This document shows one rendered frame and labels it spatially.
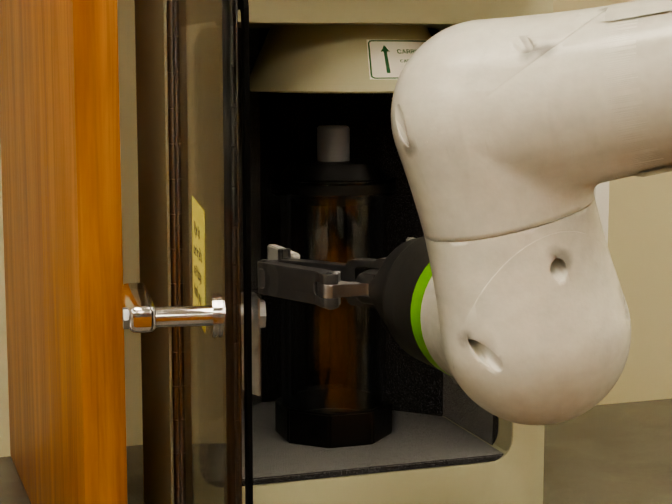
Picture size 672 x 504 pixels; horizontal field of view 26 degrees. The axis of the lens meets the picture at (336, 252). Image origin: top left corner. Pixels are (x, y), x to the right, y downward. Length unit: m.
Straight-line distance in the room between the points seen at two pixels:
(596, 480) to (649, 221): 0.43
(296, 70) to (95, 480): 0.36
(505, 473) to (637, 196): 0.60
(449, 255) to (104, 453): 0.33
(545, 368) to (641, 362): 0.98
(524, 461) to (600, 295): 0.44
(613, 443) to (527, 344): 0.77
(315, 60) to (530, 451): 0.37
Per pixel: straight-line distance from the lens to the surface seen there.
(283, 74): 1.18
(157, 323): 0.83
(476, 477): 1.23
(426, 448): 1.24
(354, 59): 1.16
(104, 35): 1.00
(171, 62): 1.08
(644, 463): 1.50
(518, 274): 0.80
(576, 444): 1.56
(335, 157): 1.24
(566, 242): 0.81
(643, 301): 1.77
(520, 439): 1.24
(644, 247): 1.76
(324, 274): 1.02
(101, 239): 1.00
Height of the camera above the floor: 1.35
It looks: 8 degrees down
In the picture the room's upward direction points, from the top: straight up
